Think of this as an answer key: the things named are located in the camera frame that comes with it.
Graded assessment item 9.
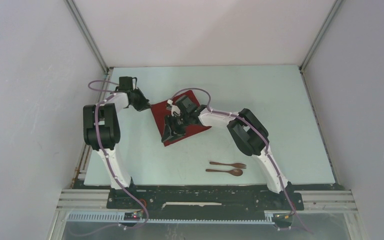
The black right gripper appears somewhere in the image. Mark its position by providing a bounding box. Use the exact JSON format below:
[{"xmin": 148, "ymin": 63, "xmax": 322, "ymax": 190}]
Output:
[{"xmin": 161, "ymin": 113, "xmax": 191, "ymax": 143}]

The red cloth napkin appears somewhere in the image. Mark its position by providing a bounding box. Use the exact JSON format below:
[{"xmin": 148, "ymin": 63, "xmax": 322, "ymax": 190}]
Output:
[{"xmin": 151, "ymin": 90, "xmax": 211, "ymax": 147}]

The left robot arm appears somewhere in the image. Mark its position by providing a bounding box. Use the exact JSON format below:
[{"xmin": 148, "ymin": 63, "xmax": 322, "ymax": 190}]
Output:
[{"xmin": 82, "ymin": 76, "xmax": 151, "ymax": 208}]

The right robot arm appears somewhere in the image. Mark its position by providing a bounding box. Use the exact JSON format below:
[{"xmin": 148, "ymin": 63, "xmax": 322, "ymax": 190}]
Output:
[{"xmin": 161, "ymin": 96, "xmax": 291, "ymax": 209}]

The brown wooden fork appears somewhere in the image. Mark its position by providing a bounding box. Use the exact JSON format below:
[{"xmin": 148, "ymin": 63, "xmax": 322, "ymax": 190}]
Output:
[{"xmin": 209, "ymin": 161, "xmax": 247, "ymax": 169}]

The brown wooden spoon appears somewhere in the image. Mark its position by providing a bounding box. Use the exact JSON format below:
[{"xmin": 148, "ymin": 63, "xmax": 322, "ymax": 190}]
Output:
[{"xmin": 205, "ymin": 168, "xmax": 244, "ymax": 177}]

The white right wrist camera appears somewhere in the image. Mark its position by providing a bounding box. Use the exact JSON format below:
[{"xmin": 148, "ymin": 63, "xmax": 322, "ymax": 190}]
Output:
[{"xmin": 166, "ymin": 99, "xmax": 181, "ymax": 116}]

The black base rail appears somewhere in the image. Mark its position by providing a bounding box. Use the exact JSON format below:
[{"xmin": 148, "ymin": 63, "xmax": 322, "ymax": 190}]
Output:
[{"xmin": 57, "ymin": 184, "xmax": 358, "ymax": 225}]

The left aluminium frame post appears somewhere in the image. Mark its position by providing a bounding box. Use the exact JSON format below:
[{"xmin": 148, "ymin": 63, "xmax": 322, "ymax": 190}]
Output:
[{"xmin": 64, "ymin": 0, "xmax": 109, "ymax": 74}]

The aluminium frame post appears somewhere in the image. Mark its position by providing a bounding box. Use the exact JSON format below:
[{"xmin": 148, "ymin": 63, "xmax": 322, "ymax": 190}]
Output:
[
  {"xmin": 64, "ymin": 0, "xmax": 109, "ymax": 74},
  {"xmin": 299, "ymin": 0, "xmax": 346, "ymax": 73}
]

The right aluminium frame post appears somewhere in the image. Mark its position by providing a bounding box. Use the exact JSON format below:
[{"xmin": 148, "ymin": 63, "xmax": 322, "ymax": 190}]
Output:
[{"xmin": 299, "ymin": 0, "xmax": 346, "ymax": 73}]

